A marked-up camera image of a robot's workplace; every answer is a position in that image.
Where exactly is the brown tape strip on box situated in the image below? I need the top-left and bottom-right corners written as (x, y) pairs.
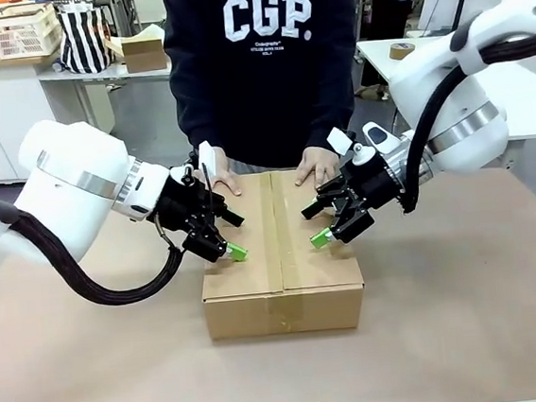
top-left (253, 168), bottom-right (308, 338)

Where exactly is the person's left hand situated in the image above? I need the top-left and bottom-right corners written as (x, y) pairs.
top-left (290, 144), bottom-right (344, 193)

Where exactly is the black white striped bag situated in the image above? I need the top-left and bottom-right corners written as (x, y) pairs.
top-left (54, 0), bottom-right (117, 78)

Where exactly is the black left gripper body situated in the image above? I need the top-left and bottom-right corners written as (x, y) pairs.
top-left (149, 160), bottom-right (233, 244)

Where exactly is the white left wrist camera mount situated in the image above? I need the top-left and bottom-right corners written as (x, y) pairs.
top-left (166, 138), bottom-right (233, 188)

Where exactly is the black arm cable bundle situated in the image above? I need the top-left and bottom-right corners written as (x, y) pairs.
top-left (384, 28), bottom-right (536, 217)
top-left (0, 177), bottom-right (189, 317)

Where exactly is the person's right hand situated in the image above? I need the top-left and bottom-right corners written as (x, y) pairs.
top-left (210, 166), bottom-right (243, 200)

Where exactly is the person's right forearm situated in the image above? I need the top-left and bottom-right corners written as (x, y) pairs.
top-left (170, 92), bottom-right (221, 172)

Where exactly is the large brown cardboard box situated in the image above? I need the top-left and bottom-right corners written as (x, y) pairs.
top-left (189, 163), bottom-right (371, 344)

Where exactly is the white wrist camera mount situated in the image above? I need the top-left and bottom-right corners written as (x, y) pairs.
top-left (166, 138), bottom-right (233, 188)
top-left (325, 122), bottom-right (380, 170)

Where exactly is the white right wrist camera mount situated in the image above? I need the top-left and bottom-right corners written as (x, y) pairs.
top-left (325, 122), bottom-right (380, 170)

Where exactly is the black left arm cable bundle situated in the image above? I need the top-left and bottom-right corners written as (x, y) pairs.
top-left (0, 177), bottom-right (189, 317)

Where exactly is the small open cardboard box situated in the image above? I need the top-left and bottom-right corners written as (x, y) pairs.
top-left (103, 23), bottom-right (172, 77)

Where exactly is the person's left forearm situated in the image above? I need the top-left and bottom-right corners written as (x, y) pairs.
top-left (311, 77), bottom-right (371, 152)

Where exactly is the white folding table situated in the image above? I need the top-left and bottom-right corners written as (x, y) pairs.
top-left (36, 53), bottom-right (179, 139)

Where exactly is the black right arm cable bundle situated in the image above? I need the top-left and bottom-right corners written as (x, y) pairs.
top-left (384, 28), bottom-right (536, 217)

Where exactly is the brown packing tape roll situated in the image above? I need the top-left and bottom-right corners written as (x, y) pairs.
top-left (388, 41), bottom-right (418, 62)

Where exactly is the white plastic crate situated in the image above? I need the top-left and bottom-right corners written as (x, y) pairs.
top-left (0, 2), bottom-right (66, 61)

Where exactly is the person in dark sweatshirt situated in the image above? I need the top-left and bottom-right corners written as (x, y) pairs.
top-left (159, 0), bottom-right (374, 181)

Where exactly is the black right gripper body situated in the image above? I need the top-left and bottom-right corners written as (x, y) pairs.
top-left (338, 150), bottom-right (411, 215)

